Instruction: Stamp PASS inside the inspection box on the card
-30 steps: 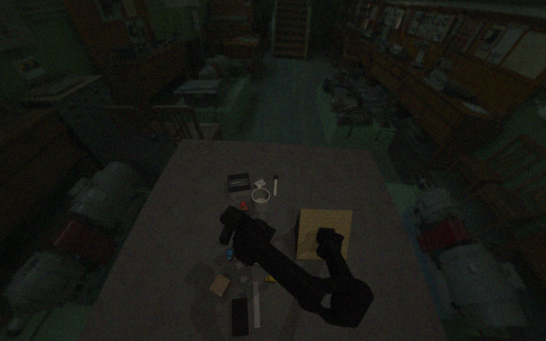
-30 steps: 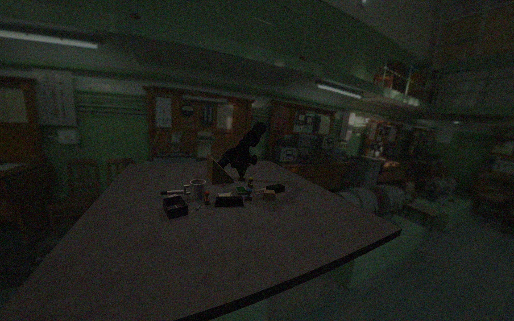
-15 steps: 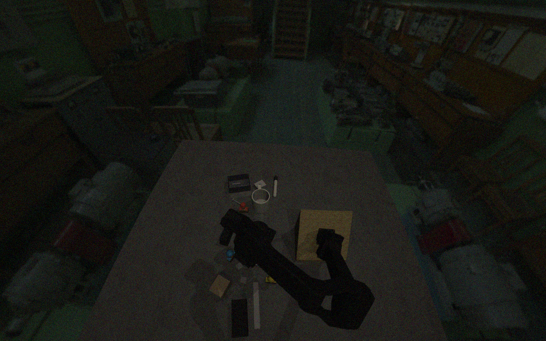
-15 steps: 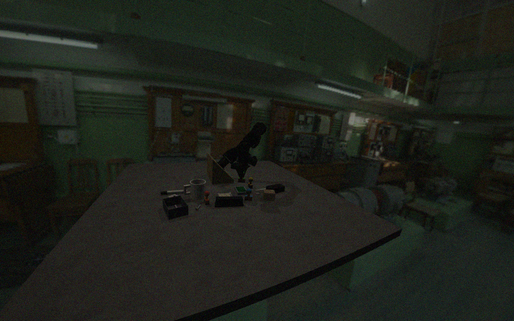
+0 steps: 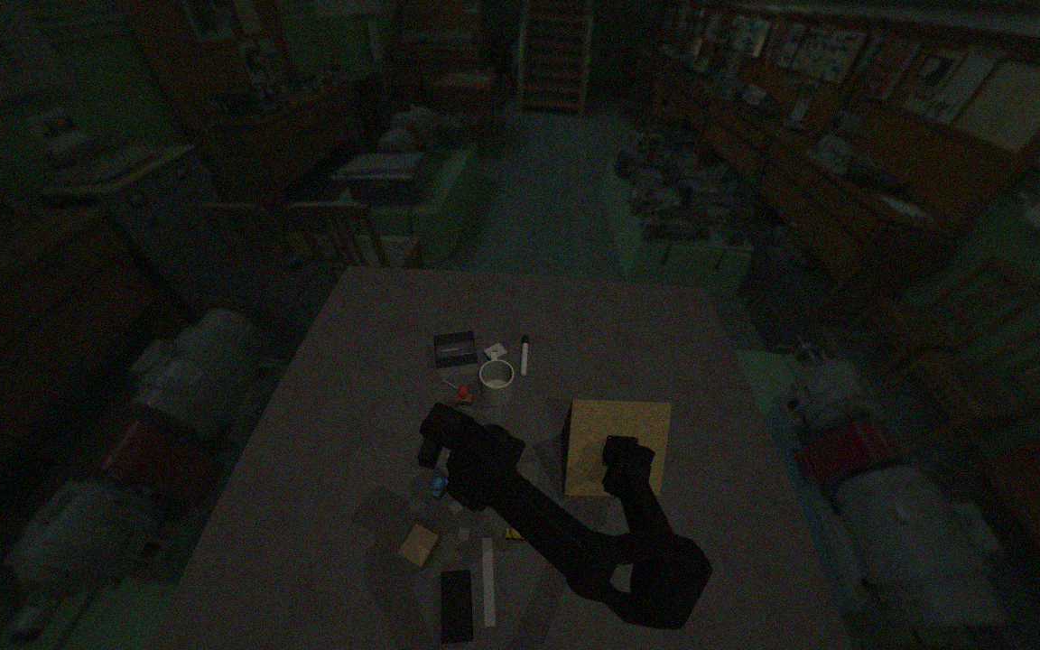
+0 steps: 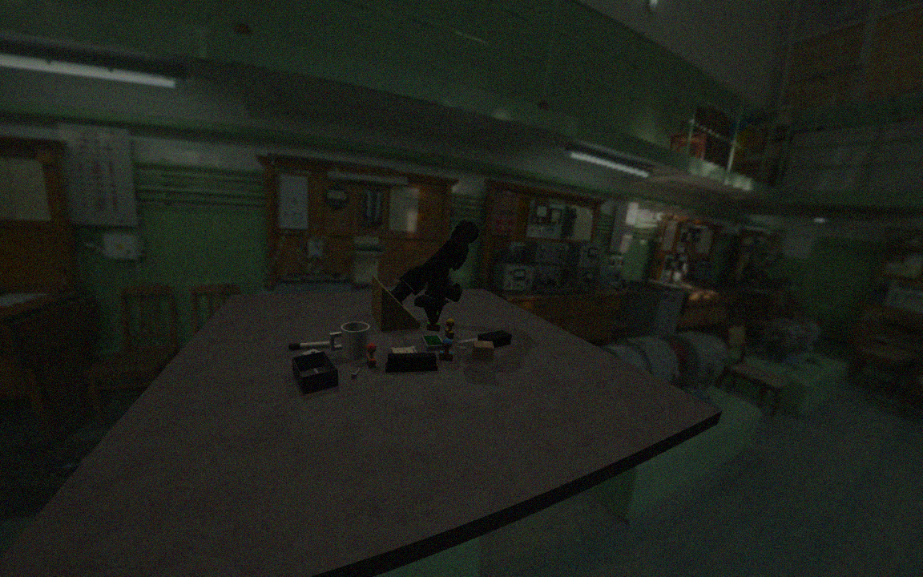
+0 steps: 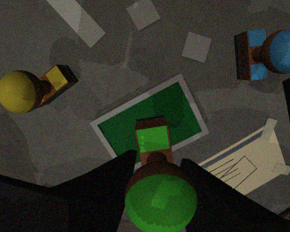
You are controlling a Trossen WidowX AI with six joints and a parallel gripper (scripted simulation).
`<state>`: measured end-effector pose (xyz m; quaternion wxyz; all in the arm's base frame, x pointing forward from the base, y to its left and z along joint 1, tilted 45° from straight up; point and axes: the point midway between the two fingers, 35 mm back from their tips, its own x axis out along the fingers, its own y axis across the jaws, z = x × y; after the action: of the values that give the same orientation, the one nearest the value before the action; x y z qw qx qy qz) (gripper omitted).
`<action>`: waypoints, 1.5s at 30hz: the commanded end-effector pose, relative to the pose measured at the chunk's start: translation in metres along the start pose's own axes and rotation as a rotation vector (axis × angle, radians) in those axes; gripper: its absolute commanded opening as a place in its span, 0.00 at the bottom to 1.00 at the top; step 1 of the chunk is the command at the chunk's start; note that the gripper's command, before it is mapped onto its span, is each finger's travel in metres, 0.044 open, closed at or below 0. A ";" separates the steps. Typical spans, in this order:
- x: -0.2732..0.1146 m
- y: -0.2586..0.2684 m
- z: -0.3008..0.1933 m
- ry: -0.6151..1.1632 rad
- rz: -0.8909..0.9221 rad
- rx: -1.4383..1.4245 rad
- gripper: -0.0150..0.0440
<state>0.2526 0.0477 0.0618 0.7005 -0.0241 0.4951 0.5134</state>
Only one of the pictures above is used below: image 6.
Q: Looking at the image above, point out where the grey mug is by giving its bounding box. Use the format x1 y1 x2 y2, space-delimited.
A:
329 321 369 360

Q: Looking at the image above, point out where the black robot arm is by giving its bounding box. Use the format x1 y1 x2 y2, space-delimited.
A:
389 220 480 305

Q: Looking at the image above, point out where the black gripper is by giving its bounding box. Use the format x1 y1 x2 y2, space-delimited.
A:
414 276 449 325

